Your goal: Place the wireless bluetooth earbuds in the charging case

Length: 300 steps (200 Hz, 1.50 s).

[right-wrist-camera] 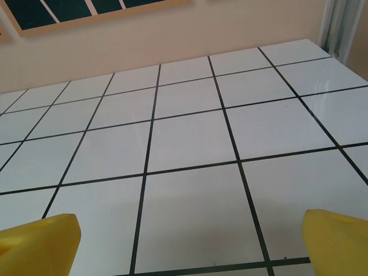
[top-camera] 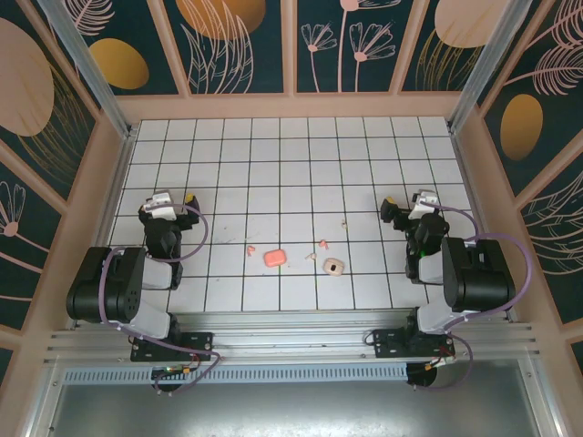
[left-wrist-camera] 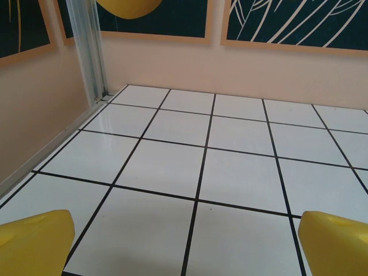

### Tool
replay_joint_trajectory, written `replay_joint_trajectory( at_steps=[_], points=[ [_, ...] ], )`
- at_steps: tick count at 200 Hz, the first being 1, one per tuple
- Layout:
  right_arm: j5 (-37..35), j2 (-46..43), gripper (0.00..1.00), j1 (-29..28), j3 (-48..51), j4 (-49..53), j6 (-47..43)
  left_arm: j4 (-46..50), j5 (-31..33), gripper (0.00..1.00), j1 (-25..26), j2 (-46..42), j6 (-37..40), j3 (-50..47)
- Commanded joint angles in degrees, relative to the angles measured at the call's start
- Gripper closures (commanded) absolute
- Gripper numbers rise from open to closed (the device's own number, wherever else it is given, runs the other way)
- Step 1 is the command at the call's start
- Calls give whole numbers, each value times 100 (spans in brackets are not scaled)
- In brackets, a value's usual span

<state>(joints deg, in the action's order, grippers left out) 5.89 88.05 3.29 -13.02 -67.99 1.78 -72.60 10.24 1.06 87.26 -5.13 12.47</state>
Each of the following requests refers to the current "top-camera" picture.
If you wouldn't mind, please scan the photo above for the grey slotted cable duct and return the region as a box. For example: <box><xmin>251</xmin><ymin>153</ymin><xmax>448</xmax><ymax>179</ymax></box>
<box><xmin>58</xmin><ymin>363</ymin><xmax>409</xmax><ymax>384</ymax></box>

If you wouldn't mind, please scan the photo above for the black round electronics puck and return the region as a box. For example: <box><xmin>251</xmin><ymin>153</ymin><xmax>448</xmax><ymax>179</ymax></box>
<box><xmin>405</xmin><ymin>363</ymin><xmax>438</xmax><ymax>391</ymax></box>
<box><xmin>151</xmin><ymin>369</ymin><xmax>184</xmax><ymax>395</ymax></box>

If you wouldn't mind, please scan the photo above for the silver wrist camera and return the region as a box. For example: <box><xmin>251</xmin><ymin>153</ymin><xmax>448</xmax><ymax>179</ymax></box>
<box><xmin>138</xmin><ymin>190</ymin><xmax>177</xmax><ymax>220</ymax></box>
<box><xmin>411</xmin><ymin>189</ymin><xmax>439</xmax><ymax>220</ymax></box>

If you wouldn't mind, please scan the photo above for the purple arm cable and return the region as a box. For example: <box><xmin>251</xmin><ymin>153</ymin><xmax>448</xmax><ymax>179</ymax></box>
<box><xmin>100</xmin><ymin>203</ymin><xmax>224</xmax><ymax>395</ymax></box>
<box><xmin>409</xmin><ymin>203</ymin><xmax>533</xmax><ymax>392</ymax></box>

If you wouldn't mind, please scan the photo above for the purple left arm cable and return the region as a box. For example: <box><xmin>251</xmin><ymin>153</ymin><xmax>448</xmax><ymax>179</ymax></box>
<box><xmin>100</xmin><ymin>203</ymin><xmax>224</xmax><ymax>395</ymax></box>

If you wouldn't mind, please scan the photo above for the aluminium corner post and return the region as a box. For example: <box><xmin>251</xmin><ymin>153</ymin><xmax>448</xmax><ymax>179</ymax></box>
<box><xmin>447</xmin><ymin>0</ymin><xmax>544</xmax><ymax>134</ymax></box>
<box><xmin>36</xmin><ymin>0</ymin><xmax>138</xmax><ymax>140</ymax></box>

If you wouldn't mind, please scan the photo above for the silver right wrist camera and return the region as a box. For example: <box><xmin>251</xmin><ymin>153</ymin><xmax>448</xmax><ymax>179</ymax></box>
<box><xmin>411</xmin><ymin>189</ymin><xmax>439</xmax><ymax>220</ymax></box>

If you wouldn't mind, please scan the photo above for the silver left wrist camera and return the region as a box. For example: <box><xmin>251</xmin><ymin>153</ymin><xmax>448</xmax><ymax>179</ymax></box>
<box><xmin>138</xmin><ymin>190</ymin><xmax>177</xmax><ymax>220</ymax></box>

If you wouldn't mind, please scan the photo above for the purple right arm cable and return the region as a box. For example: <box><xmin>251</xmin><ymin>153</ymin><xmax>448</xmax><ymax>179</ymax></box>
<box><xmin>409</xmin><ymin>203</ymin><xmax>533</xmax><ymax>392</ymax></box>

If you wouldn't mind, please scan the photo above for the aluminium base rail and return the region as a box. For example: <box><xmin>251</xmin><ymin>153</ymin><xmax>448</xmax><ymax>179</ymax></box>
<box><xmin>43</xmin><ymin>309</ymin><xmax>534</xmax><ymax>365</ymax></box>

